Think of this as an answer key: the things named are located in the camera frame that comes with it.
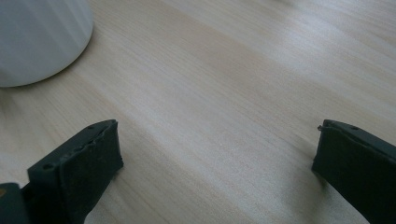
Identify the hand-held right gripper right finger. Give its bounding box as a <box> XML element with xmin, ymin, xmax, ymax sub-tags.
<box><xmin>311</xmin><ymin>119</ymin><xmax>396</xmax><ymax>224</ymax></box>

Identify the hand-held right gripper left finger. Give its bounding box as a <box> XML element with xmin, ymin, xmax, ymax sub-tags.
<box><xmin>21</xmin><ymin>119</ymin><xmax>124</xmax><ymax>224</ymax></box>

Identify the white ribbed container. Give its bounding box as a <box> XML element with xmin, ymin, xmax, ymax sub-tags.
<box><xmin>0</xmin><ymin>0</ymin><xmax>94</xmax><ymax>89</ymax></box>

